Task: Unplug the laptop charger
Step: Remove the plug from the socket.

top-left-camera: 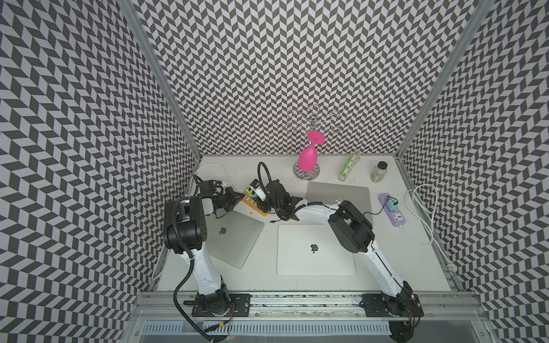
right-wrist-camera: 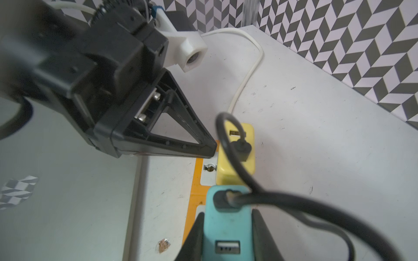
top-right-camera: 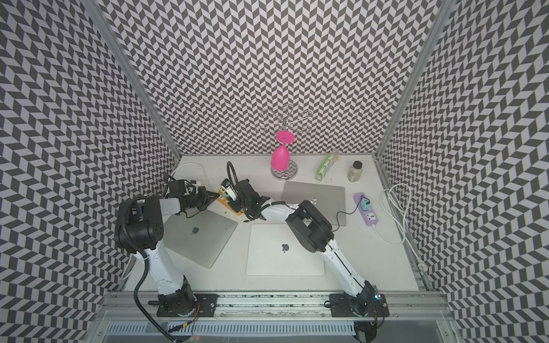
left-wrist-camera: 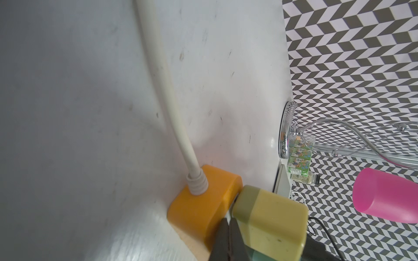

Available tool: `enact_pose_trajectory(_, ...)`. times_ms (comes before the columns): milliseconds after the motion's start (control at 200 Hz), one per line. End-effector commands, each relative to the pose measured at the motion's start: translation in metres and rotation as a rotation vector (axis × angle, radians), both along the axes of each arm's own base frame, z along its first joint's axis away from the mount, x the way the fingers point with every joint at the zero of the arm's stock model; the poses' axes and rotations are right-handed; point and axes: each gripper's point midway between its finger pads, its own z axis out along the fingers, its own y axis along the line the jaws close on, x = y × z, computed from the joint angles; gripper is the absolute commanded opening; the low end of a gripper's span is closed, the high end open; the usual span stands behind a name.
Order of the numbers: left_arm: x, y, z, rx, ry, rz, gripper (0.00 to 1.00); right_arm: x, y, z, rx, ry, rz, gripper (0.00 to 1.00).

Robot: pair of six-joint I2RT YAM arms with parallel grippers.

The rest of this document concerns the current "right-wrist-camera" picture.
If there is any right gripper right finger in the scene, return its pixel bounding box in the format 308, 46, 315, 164
251, 209, 284, 261

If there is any teal charger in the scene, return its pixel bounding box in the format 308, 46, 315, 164
201, 185, 255, 261

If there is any black cable of yellow charger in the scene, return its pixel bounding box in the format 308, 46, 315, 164
214, 112, 357, 261

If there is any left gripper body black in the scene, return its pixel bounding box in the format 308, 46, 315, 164
32, 6, 168, 158

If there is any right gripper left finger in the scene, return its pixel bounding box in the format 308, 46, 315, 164
175, 213, 205, 261

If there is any yellow charger adapter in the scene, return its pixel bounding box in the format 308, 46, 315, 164
215, 122, 256, 187

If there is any orange power strip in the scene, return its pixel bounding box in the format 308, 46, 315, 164
182, 158, 216, 245

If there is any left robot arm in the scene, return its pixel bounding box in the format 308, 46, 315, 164
1, 1, 217, 158

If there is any black charger cable to grey laptop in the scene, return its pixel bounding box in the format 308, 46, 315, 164
213, 190, 403, 261

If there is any grey closed laptop left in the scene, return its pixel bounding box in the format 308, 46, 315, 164
1, 103, 140, 261

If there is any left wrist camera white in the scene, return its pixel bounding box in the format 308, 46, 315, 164
151, 5, 207, 72

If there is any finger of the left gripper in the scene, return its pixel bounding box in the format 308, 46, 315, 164
112, 69, 217, 158

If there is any white cord of orange strip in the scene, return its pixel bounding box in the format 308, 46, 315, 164
48, 0, 265, 115

